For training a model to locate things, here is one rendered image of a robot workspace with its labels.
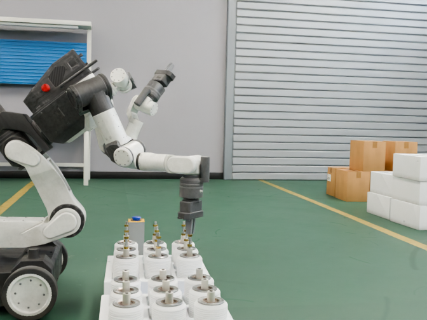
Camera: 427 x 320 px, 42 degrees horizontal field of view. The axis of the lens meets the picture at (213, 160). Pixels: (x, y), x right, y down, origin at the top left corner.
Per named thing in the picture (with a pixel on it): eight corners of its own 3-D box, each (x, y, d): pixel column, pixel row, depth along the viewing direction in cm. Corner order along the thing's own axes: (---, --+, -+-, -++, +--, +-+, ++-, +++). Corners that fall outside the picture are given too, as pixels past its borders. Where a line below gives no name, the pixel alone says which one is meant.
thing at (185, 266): (194, 308, 206) (195, 260, 204) (171, 304, 209) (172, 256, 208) (205, 301, 214) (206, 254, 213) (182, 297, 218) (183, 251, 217)
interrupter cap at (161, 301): (156, 308, 152) (156, 305, 152) (154, 299, 159) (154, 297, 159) (183, 307, 153) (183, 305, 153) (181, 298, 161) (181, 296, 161)
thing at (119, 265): (113, 300, 213) (114, 253, 211) (138, 300, 213) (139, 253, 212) (111, 308, 203) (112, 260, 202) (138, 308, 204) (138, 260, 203)
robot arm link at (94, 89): (89, 117, 207) (74, 83, 205) (83, 120, 215) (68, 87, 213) (117, 106, 213) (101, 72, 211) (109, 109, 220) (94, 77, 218)
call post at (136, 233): (127, 292, 246) (128, 222, 243) (127, 287, 252) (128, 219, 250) (143, 291, 247) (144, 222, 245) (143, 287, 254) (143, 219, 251)
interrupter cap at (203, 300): (199, 306, 154) (199, 304, 154) (196, 298, 161) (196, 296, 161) (226, 306, 155) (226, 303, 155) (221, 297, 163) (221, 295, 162)
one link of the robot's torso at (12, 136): (-8, 145, 222) (16, 127, 224) (-1, 143, 236) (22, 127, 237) (13, 171, 224) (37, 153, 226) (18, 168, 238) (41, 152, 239)
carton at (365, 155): (384, 171, 556) (386, 141, 554) (362, 171, 551) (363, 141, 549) (370, 169, 586) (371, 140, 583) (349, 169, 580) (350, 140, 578)
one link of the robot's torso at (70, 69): (5, 93, 213) (81, 39, 216) (20, 98, 246) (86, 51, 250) (54, 155, 217) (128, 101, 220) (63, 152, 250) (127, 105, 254)
